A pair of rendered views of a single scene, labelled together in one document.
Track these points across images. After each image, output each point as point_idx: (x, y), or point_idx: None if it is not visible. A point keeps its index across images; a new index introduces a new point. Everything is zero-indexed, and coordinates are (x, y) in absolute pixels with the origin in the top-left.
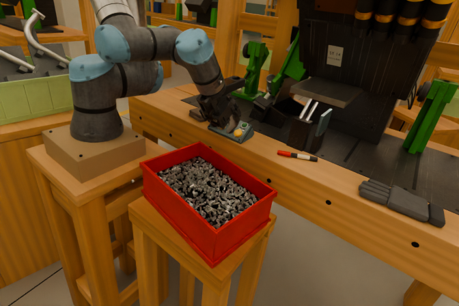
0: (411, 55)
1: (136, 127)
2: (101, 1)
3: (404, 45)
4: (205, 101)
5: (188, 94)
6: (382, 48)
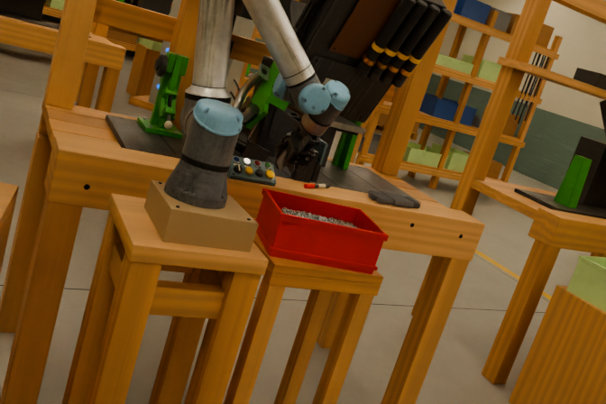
0: (381, 89)
1: (63, 206)
2: (306, 61)
3: (381, 82)
4: (318, 141)
5: (96, 139)
6: (366, 84)
